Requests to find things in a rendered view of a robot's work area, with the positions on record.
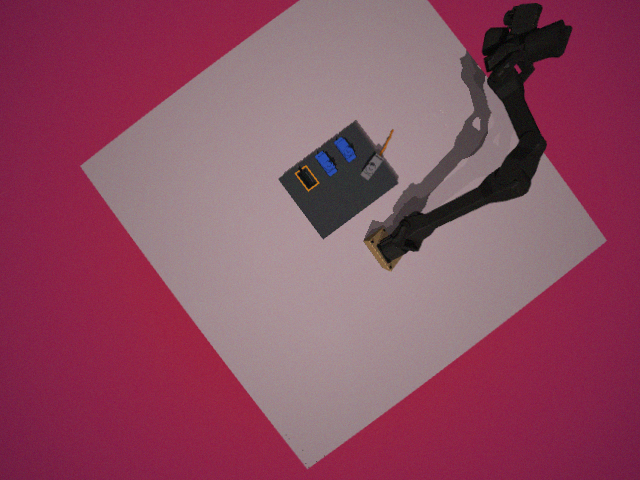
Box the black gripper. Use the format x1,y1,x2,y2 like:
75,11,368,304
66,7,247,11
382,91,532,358
481,25,573,57

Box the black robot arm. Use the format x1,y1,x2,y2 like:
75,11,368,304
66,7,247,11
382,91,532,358
377,3,567,264

